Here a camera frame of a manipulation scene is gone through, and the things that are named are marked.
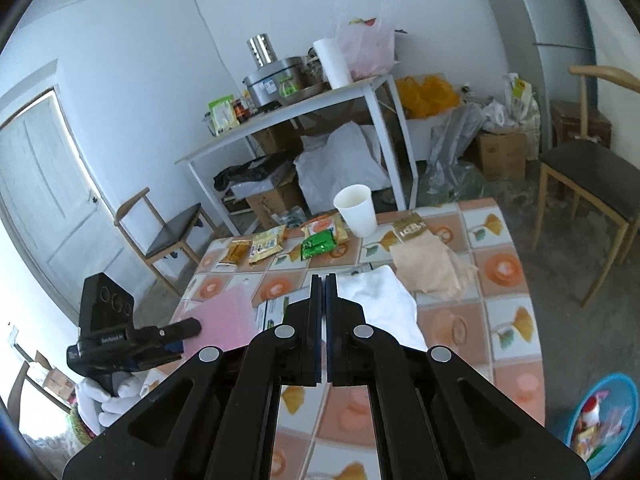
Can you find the left wooden chair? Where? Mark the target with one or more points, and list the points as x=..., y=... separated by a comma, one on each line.
x=171, y=238

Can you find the pink sheet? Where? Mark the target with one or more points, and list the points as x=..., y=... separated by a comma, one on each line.
x=220, y=317

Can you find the yellow plastic bag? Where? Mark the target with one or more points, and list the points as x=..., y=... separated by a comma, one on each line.
x=426, y=96

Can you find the blue plastic trash basket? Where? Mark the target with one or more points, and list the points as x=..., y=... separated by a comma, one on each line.
x=619, y=412

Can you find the black bag under table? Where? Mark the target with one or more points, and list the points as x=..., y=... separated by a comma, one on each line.
x=255, y=170

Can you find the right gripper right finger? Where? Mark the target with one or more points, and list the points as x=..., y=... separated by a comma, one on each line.
x=434, y=416

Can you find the beige paper napkin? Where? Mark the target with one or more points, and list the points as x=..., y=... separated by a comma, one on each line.
x=425, y=264

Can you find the grey refrigerator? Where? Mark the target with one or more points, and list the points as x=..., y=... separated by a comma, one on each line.
x=563, y=38

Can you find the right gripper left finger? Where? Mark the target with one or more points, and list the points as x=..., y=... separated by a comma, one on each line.
x=215, y=416

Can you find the grey cable product box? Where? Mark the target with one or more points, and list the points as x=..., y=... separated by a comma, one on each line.
x=270, y=312

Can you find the white AD milk bottle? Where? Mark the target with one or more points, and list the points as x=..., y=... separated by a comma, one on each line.
x=590, y=414

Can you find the paper towel roll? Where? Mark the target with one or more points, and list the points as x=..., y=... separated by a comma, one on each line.
x=333, y=63

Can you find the cardboard box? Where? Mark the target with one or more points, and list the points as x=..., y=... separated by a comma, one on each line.
x=503, y=155

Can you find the green packet on shelf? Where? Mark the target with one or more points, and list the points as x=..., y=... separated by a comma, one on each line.
x=222, y=115

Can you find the metal rice cooker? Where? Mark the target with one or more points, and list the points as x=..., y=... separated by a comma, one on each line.
x=276, y=81

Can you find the left white gloved hand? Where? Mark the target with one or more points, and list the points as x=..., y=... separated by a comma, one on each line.
x=99, y=409

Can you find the wooden chair black seat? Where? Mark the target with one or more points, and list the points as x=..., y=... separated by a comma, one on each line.
x=595, y=174

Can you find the patterned tablecloth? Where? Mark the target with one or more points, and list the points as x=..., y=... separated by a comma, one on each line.
x=325, y=432

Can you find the white side table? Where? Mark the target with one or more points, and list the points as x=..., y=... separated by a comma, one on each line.
x=379, y=92

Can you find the white door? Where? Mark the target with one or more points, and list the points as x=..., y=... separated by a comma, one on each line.
x=55, y=215

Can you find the green snack packet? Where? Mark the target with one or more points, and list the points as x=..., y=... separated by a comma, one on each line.
x=317, y=244

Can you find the white paper cup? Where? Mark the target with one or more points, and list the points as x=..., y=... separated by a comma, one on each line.
x=355, y=205

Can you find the white cloth glove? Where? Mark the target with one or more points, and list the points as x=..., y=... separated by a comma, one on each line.
x=386, y=304

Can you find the gold tea packet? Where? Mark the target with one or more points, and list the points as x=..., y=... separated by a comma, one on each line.
x=409, y=227

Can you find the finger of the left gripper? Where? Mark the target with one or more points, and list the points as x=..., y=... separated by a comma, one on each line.
x=185, y=329
x=165, y=352

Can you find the pink plastic bag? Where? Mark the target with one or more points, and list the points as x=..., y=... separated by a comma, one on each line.
x=368, y=47

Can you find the steel utensil holder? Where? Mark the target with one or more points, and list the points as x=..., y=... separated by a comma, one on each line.
x=262, y=50

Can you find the white plastic bag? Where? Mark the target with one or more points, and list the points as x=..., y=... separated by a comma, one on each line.
x=329, y=162

